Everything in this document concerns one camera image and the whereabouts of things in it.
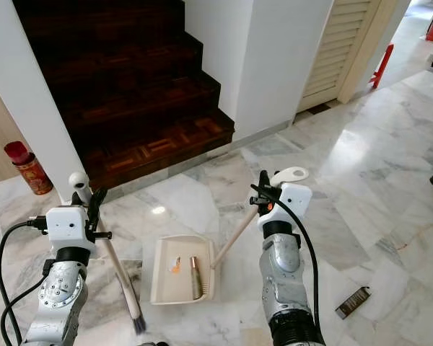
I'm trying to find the beige handled broom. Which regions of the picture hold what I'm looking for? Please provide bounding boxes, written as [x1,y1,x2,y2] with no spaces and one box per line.
[67,172,148,337]

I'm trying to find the beige dustpan with long handle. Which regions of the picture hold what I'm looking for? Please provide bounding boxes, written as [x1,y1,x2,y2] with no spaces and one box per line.
[150,167,310,305]

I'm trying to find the red lidded canister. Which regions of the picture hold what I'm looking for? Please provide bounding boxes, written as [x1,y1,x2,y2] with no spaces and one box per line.
[4,141,53,195]

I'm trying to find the golden brown tube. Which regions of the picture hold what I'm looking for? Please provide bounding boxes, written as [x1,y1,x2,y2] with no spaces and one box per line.
[189,256,205,300]

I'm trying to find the dark wooden staircase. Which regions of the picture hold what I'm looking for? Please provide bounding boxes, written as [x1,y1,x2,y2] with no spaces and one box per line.
[13,0,235,192]

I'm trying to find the brown striped wrapper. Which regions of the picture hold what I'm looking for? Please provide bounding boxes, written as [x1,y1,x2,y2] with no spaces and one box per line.
[335,286,371,320]

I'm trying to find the beige louvered door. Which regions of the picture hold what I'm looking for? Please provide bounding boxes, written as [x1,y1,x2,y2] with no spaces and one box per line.
[296,0,412,112]

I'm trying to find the red leaning stick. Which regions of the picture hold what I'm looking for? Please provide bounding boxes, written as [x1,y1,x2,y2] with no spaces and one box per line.
[369,43,395,89]

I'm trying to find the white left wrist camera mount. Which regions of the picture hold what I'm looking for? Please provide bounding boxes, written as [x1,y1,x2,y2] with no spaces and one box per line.
[46,205,89,249]

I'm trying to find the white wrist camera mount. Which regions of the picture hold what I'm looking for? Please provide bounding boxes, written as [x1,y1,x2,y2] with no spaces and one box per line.
[46,205,89,249]
[258,182,312,230]

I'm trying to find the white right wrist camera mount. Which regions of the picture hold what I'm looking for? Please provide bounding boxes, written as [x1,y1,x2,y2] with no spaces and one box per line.
[258,182,312,230]

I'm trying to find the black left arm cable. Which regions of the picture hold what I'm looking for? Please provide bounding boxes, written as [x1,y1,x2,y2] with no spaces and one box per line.
[0,216,50,346]

